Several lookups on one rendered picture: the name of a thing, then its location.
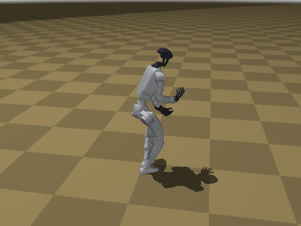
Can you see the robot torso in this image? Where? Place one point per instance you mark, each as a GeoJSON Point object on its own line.
{"type": "Point", "coordinates": [146, 90]}

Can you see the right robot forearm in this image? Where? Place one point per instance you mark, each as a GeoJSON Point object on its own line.
{"type": "Point", "coordinates": [166, 99]}

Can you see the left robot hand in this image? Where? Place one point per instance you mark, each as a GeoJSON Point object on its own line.
{"type": "Point", "coordinates": [164, 111]}

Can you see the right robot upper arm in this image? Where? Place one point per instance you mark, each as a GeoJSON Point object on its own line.
{"type": "Point", "coordinates": [159, 79]}

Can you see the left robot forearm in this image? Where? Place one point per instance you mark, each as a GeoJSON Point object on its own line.
{"type": "Point", "coordinates": [155, 103]}

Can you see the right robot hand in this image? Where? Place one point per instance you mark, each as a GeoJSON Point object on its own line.
{"type": "Point", "coordinates": [179, 94]}

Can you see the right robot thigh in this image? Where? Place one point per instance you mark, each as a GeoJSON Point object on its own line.
{"type": "Point", "coordinates": [155, 125]}

